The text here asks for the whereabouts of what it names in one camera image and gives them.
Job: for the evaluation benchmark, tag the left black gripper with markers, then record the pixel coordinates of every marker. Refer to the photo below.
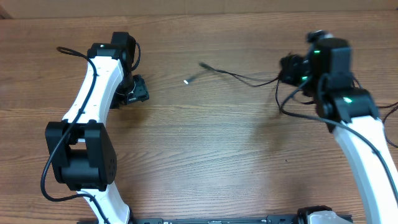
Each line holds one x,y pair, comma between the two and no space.
141,93

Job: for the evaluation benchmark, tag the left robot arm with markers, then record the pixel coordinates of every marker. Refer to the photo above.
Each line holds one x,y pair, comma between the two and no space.
82,161

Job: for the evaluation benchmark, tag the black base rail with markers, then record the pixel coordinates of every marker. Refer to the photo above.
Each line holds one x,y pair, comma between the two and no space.
270,219

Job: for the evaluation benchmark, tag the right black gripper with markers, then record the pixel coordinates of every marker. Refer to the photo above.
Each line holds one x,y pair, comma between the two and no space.
291,65

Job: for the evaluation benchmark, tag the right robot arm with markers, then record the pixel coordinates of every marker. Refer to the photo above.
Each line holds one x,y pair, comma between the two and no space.
327,91

